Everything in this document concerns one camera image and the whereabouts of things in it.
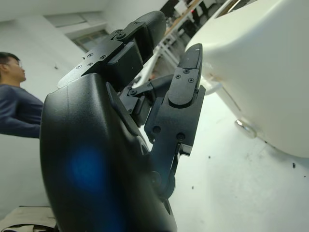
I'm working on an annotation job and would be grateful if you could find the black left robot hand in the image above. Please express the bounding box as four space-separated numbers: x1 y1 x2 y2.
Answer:
39 11 206 232

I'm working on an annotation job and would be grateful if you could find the white two-slot toaster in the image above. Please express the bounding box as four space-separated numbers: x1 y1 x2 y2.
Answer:
184 0 309 158

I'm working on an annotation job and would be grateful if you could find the person in navy sweater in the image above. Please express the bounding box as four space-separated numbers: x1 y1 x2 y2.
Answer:
0 52 44 139

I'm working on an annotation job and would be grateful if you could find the grey framed window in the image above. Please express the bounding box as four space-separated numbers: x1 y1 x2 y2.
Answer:
44 12 116 53

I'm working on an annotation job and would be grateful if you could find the beige fabric seat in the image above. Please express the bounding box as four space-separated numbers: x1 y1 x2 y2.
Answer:
0 205 57 232

